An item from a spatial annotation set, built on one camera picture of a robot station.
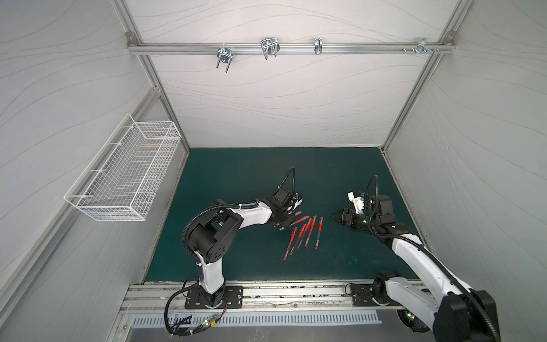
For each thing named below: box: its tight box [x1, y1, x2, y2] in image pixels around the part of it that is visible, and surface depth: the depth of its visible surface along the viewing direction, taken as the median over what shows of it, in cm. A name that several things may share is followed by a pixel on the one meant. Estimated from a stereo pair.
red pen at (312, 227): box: [304, 215, 317, 248], surface depth 92 cm
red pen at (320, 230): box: [314, 216, 325, 251], surface depth 92 cm
